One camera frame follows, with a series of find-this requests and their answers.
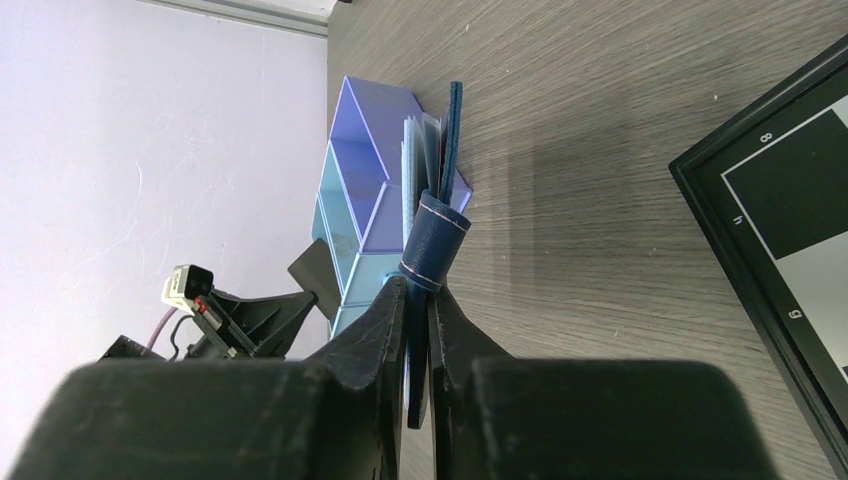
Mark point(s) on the blue card holder wallet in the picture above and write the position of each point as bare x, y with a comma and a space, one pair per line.
432, 232

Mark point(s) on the black and white checkerboard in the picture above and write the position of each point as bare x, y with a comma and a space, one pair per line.
768, 189

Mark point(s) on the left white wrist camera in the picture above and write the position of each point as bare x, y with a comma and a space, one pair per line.
184, 284

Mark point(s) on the black credit card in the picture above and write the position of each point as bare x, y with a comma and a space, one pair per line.
314, 271

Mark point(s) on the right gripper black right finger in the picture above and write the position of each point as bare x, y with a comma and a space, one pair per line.
496, 416

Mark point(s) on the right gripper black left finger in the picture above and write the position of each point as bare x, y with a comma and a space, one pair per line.
335, 415

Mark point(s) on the blue three-compartment organizer tray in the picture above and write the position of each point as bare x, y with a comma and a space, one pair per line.
388, 166

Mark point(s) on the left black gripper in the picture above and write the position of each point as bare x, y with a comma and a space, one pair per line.
236, 328

